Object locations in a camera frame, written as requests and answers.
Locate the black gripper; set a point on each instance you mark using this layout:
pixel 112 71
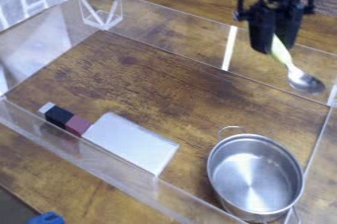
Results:
pixel 261 18

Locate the spoon with yellow-green handle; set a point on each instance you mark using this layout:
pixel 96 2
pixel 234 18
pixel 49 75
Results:
pixel 300 80

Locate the toy cleaver knife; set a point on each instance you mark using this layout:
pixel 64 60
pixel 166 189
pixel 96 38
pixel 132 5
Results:
pixel 117 135

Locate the stainless steel pot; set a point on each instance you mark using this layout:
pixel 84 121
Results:
pixel 254 176

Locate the blue object at bottom edge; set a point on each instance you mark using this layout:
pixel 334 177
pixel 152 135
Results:
pixel 46 218

